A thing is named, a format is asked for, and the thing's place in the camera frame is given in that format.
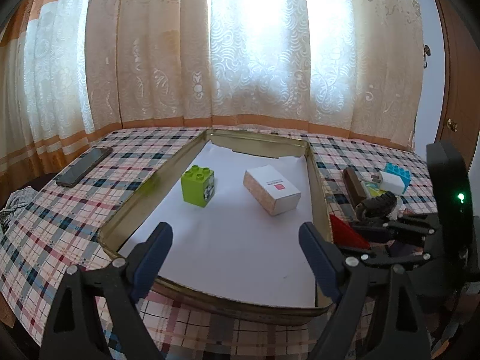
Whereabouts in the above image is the red toy building block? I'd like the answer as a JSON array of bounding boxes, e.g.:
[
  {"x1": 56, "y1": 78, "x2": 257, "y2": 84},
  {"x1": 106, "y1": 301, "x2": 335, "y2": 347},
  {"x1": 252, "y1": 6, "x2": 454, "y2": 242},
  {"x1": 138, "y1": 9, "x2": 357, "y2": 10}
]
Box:
[{"x1": 329, "y1": 214, "x2": 370, "y2": 250}]

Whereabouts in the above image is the white cardboard box red label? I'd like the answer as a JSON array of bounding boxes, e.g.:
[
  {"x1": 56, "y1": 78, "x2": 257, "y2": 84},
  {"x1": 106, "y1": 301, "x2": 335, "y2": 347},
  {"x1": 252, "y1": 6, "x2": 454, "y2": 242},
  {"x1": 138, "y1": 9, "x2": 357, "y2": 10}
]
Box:
[{"x1": 243, "y1": 165, "x2": 302, "y2": 216}]

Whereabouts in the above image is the green toy building block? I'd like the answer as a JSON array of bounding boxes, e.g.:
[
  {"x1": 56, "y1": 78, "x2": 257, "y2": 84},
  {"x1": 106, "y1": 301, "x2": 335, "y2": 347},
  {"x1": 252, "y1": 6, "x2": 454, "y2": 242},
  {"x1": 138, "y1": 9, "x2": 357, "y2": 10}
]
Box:
[{"x1": 181, "y1": 165, "x2": 215, "y2": 207}]

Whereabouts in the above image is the purple rectangular block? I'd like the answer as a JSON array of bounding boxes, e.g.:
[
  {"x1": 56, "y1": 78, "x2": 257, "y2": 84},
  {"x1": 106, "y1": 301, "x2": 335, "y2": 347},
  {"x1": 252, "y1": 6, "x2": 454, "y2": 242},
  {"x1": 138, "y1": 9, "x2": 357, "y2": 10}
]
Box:
[{"x1": 388, "y1": 241, "x2": 422, "y2": 258}]

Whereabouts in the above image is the black ribbed hair clip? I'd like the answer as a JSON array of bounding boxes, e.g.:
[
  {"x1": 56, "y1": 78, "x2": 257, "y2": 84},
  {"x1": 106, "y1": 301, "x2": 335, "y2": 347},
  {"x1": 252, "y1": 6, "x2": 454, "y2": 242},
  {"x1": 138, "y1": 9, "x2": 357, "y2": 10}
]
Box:
[{"x1": 355, "y1": 191, "x2": 397, "y2": 221}]

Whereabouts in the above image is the blue toy building block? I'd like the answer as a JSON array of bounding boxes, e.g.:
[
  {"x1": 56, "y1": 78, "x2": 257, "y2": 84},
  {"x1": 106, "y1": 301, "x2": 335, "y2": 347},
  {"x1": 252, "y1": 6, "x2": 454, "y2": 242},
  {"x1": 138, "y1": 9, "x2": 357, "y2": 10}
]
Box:
[{"x1": 384, "y1": 163, "x2": 411, "y2": 194}]

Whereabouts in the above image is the clear plastic box green label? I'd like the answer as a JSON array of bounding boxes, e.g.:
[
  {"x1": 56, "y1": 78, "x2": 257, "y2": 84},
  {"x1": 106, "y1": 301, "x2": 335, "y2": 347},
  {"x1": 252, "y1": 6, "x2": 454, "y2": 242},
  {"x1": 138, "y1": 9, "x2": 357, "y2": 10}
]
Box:
[{"x1": 360, "y1": 180, "x2": 386, "y2": 198}]

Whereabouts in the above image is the copper embossed flat box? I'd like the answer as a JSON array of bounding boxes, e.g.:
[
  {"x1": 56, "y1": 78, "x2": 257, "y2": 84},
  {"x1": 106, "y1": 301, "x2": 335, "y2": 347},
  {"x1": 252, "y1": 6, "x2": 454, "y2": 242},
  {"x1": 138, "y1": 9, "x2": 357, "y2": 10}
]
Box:
[{"x1": 343, "y1": 166, "x2": 368, "y2": 207}]

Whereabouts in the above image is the brass door knob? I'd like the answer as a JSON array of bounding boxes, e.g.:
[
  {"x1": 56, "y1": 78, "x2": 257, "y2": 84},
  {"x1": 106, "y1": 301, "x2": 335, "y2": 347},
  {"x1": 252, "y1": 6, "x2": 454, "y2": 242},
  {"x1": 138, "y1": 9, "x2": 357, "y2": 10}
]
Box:
[{"x1": 447, "y1": 118, "x2": 458, "y2": 133}]

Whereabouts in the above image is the white paper tray liner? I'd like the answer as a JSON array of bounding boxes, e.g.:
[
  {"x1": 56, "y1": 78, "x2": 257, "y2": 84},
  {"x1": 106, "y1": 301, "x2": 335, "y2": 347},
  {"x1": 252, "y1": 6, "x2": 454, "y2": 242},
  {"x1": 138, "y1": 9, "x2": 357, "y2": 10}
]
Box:
[{"x1": 120, "y1": 142, "x2": 316, "y2": 308}]

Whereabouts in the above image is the plaid tablecloth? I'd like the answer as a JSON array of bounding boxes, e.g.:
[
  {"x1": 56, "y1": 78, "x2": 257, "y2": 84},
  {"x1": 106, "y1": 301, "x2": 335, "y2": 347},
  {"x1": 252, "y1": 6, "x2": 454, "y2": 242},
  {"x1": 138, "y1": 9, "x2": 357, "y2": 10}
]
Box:
[{"x1": 1, "y1": 127, "x2": 436, "y2": 359}]

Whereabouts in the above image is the grey knitted cloth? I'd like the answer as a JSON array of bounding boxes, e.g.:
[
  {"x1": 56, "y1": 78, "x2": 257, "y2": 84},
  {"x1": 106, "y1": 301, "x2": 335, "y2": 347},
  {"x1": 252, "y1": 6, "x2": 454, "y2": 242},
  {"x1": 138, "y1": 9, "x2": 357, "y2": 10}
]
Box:
[{"x1": 0, "y1": 187, "x2": 38, "y2": 233}]

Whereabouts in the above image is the black smartphone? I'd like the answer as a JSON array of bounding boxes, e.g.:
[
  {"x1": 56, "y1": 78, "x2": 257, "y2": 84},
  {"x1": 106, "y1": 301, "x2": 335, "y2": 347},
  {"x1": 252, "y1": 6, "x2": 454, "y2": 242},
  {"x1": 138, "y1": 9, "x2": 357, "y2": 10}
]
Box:
[{"x1": 56, "y1": 147, "x2": 113, "y2": 188}]

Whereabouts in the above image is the curtain tieback hook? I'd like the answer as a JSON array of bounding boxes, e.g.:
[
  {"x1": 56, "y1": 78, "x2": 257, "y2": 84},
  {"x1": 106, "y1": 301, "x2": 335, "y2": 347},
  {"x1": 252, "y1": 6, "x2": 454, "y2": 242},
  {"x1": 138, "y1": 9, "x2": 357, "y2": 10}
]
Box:
[{"x1": 423, "y1": 44, "x2": 431, "y2": 69}]

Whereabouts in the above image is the brown wooden door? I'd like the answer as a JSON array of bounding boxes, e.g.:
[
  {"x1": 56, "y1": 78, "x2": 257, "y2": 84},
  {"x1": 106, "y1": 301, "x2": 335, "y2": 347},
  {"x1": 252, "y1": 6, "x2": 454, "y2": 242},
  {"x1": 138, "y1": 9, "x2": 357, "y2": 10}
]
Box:
[{"x1": 434, "y1": 0, "x2": 479, "y2": 167}]

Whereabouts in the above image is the beige lace curtain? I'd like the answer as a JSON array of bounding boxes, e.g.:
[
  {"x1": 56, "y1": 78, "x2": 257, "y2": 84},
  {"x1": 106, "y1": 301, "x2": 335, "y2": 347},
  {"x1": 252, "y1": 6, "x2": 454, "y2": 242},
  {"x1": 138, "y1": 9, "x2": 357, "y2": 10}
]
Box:
[{"x1": 1, "y1": 0, "x2": 423, "y2": 198}]

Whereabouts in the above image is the black camera mount green light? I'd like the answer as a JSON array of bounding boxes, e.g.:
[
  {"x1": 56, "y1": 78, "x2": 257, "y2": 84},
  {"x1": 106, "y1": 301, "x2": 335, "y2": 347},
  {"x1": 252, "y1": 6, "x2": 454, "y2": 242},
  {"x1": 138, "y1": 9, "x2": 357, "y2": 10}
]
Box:
[{"x1": 426, "y1": 141, "x2": 473, "y2": 257}]

